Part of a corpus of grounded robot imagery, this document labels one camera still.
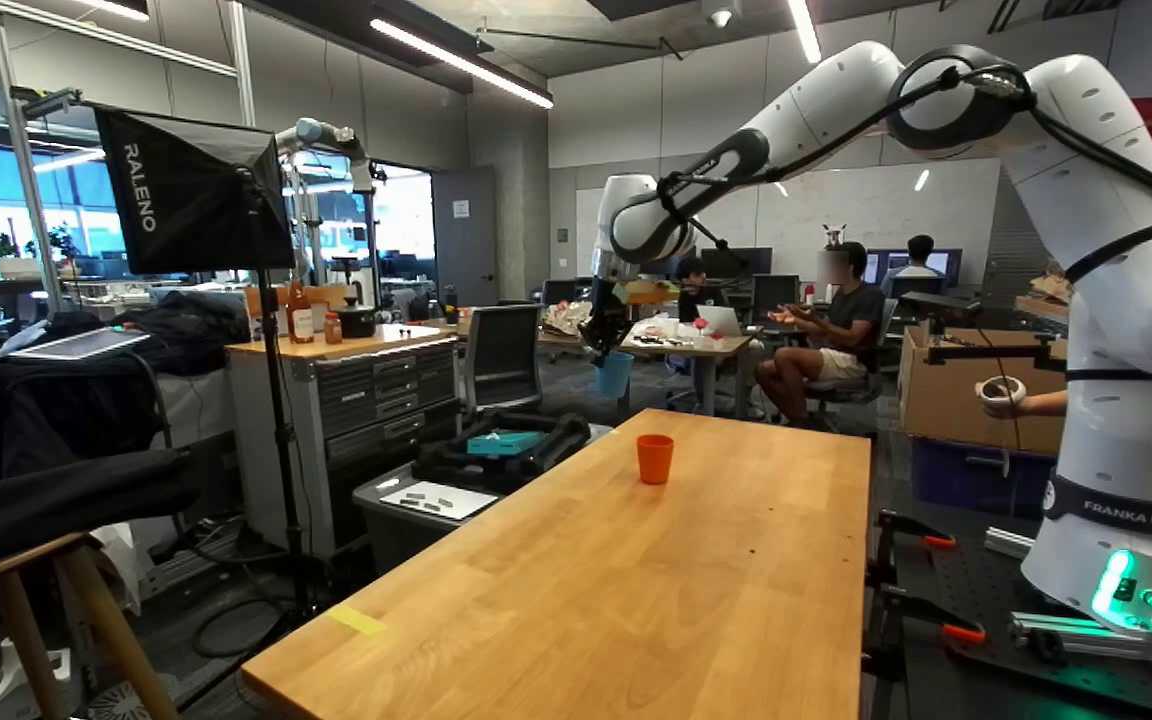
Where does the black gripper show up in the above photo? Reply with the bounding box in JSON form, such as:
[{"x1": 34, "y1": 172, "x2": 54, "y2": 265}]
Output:
[{"x1": 579, "y1": 267, "x2": 635, "y2": 361}]

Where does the orange plastic cup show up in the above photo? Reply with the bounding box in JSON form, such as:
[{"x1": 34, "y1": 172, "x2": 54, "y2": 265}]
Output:
[{"x1": 635, "y1": 434, "x2": 677, "y2": 487}]

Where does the person in black shirt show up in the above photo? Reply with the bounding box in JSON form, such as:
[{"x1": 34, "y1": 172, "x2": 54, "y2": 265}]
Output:
[{"x1": 673, "y1": 257, "x2": 724, "y2": 330}]

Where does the small wooden work table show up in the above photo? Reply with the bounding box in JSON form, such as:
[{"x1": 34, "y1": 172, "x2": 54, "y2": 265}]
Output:
[{"x1": 616, "y1": 330, "x2": 756, "y2": 419}]

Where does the grey door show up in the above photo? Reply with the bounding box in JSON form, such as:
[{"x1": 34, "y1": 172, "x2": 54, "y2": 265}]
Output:
[{"x1": 431, "y1": 163, "x2": 503, "y2": 310}]

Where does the teal flat case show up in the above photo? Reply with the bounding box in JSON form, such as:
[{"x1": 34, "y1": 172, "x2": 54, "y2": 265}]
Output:
[{"x1": 465, "y1": 423, "x2": 551, "y2": 470}]

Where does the seated person in dark shirt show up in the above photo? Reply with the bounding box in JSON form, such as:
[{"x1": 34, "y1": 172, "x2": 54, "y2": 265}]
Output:
[{"x1": 750, "y1": 238, "x2": 890, "y2": 434}]

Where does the black device box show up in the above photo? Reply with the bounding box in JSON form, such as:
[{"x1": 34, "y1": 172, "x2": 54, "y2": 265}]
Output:
[{"x1": 336, "y1": 306, "x2": 379, "y2": 345}]

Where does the grey drawer cabinet wooden top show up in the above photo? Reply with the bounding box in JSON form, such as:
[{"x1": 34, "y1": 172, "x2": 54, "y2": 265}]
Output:
[{"x1": 224, "y1": 322, "x2": 465, "y2": 563}]

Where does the grey plastic bin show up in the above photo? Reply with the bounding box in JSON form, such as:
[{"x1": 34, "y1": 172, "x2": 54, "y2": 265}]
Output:
[{"x1": 346, "y1": 460, "x2": 503, "y2": 579}]

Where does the person in white shirt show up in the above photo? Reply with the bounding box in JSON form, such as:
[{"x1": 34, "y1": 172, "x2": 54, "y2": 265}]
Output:
[{"x1": 890, "y1": 234, "x2": 949, "y2": 286}]

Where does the black light stand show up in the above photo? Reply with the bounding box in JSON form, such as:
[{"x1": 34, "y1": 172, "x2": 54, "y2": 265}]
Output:
[{"x1": 251, "y1": 265, "x2": 311, "y2": 561}]

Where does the large cardboard box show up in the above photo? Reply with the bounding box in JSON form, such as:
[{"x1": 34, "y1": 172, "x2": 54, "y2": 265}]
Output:
[{"x1": 901, "y1": 324, "x2": 1071, "y2": 466}]

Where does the yellow tape strip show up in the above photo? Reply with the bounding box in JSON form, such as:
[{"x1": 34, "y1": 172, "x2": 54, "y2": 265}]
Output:
[{"x1": 329, "y1": 603, "x2": 394, "y2": 644}]

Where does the white tape roll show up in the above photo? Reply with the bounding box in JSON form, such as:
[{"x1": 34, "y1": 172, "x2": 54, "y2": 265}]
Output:
[{"x1": 972, "y1": 371, "x2": 1030, "y2": 414}]

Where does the blue storage bin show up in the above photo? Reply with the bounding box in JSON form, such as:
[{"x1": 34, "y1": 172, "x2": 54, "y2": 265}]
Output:
[{"x1": 907, "y1": 436, "x2": 1059, "y2": 525}]

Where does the black softbox light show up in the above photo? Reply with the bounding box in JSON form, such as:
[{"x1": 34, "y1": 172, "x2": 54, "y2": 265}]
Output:
[{"x1": 89, "y1": 105, "x2": 301, "y2": 280}]

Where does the silver laptop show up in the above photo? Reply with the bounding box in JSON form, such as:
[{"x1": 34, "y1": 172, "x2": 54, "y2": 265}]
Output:
[{"x1": 0, "y1": 322, "x2": 155, "y2": 370}]

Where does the pile of black clothes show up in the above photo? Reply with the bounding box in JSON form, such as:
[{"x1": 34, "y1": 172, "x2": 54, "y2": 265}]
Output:
[{"x1": 0, "y1": 292, "x2": 257, "y2": 497}]

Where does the aluminium extrusion bar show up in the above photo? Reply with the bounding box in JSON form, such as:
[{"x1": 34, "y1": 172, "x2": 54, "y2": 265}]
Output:
[{"x1": 1005, "y1": 603, "x2": 1152, "y2": 672}]

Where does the black cushion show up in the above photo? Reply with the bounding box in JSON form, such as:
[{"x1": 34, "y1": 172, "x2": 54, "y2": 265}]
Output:
[{"x1": 0, "y1": 446, "x2": 202, "y2": 583}]

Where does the metal pole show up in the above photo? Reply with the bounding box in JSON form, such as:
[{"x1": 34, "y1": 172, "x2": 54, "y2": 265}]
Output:
[{"x1": 0, "y1": 10, "x2": 68, "y2": 322}]

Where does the wooden stool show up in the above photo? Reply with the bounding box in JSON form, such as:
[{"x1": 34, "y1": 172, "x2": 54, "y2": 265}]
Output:
[{"x1": 0, "y1": 530, "x2": 185, "y2": 720}]

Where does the black clamp with orange handle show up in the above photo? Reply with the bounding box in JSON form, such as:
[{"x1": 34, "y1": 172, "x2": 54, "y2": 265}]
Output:
[
  {"x1": 865, "y1": 588, "x2": 994, "y2": 657},
  {"x1": 871, "y1": 507, "x2": 962, "y2": 561}
]

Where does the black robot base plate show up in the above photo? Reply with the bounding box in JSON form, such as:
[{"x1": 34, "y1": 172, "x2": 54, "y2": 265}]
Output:
[{"x1": 865, "y1": 507, "x2": 1152, "y2": 720}]

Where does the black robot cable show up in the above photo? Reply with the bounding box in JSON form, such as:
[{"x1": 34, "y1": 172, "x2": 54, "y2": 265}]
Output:
[{"x1": 650, "y1": 40, "x2": 1152, "y2": 275}]

